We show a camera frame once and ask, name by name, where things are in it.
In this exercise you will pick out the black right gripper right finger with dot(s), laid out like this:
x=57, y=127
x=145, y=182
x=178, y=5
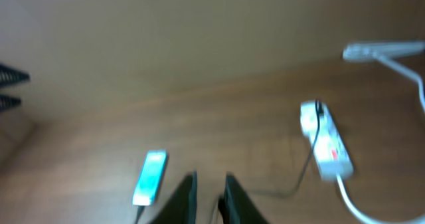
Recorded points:
x=235, y=206

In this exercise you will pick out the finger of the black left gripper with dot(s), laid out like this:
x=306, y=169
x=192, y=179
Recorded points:
x=8, y=102
x=11, y=76

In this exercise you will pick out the Samsung Galaxy smartphone teal screen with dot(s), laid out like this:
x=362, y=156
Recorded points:
x=150, y=178

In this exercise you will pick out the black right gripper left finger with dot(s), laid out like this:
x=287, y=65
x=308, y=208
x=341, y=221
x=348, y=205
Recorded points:
x=181, y=208

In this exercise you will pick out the white power strip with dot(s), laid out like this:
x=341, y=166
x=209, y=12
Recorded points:
x=330, y=153

